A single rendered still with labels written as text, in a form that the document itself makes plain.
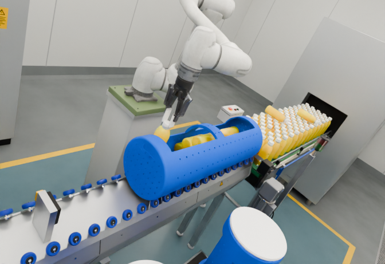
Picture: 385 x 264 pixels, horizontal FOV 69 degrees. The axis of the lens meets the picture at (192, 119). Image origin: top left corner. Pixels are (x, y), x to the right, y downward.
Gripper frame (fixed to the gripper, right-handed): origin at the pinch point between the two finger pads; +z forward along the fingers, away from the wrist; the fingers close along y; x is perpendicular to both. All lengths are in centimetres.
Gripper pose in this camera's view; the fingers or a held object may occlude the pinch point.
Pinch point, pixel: (169, 118)
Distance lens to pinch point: 125.2
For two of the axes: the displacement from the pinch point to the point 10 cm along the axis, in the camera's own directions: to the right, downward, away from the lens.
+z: -3.7, 8.2, 4.4
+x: 6.4, -1.1, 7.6
